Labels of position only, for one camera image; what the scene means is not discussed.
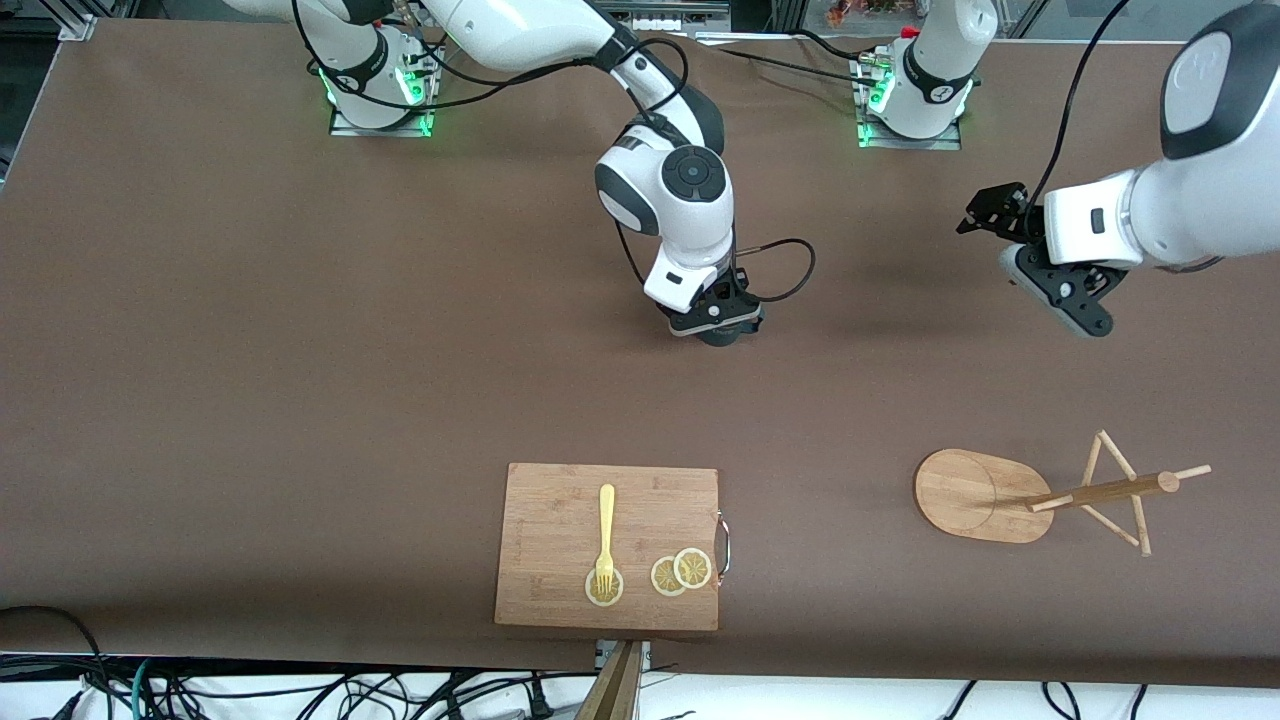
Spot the wooden mug rack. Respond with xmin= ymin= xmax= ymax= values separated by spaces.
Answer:
xmin=913 ymin=430 xmax=1213 ymax=558

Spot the yellow plastic fork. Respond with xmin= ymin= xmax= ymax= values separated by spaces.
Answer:
xmin=595 ymin=484 xmax=617 ymax=593

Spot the bamboo cutting board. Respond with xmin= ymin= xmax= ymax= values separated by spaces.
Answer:
xmin=494 ymin=462 xmax=733 ymax=633

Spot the grey power strip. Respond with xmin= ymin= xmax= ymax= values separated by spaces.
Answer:
xmin=600 ymin=0 xmax=731 ymax=31

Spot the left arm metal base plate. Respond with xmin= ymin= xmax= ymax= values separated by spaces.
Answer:
xmin=855 ymin=50 xmax=966 ymax=151

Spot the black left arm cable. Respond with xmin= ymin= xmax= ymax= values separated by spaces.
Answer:
xmin=1025 ymin=0 xmax=1133 ymax=216

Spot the black cable on table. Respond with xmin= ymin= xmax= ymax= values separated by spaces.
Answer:
xmin=715 ymin=30 xmax=886 ymax=91

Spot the metal bracket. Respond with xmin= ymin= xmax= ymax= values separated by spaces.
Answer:
xmin=594 ymin=640 xmax=653 ymax=673

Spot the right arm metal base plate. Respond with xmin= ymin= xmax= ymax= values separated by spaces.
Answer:
xmin=328 ymin=45 xmax=438 ymax=138

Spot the wooden post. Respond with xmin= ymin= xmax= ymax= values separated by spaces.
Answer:
xmin=573 ymin=640 xmax=643 ymax=720

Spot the black looped floor cable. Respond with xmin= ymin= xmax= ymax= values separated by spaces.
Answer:
xmin=0 ymin=605 xmax=113 ymax=720

